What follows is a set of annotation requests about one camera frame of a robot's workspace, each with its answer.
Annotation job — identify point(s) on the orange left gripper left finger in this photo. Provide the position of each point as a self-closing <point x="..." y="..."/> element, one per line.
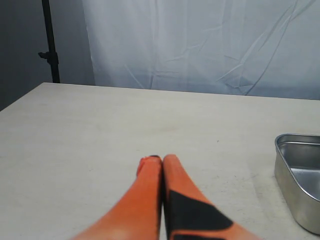
<point x="137" y="215"/>

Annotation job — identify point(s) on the black light stand pole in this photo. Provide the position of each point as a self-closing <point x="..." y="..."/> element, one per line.
<point x="51" y="56"/>

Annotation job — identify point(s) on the stainless steel lunch box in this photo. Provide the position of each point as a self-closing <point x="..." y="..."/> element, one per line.
<point x="297" y="172"/>

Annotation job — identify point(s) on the blue-grey backdrop cloth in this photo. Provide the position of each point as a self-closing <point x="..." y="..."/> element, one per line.
<point x="268" y="48"/>

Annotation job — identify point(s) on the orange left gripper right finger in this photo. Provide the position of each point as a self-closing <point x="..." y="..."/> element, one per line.
<point x="189" y="215"/>

